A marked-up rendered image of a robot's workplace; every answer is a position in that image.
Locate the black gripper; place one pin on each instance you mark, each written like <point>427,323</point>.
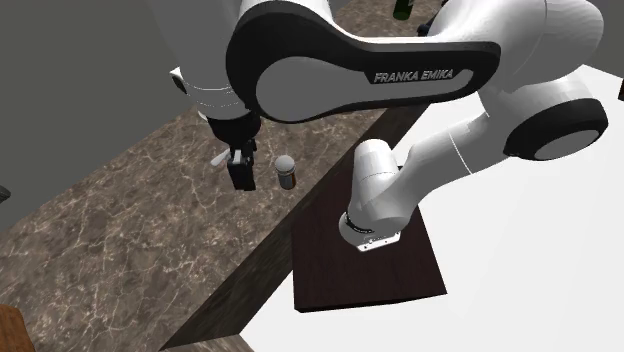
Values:
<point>235,128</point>

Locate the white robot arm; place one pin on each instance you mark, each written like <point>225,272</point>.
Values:
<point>438,29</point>

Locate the pale grey utensil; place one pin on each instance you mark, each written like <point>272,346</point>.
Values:
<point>219,157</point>

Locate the brown bottle with grey cap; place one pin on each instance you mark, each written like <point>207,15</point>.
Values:
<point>285,174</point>

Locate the dark brown robot stand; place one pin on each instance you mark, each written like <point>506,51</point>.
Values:
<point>336,273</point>

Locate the dark green bottle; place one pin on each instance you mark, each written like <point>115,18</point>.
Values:
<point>402,8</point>

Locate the brown wooden furniture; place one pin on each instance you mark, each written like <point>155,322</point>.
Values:
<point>12,331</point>

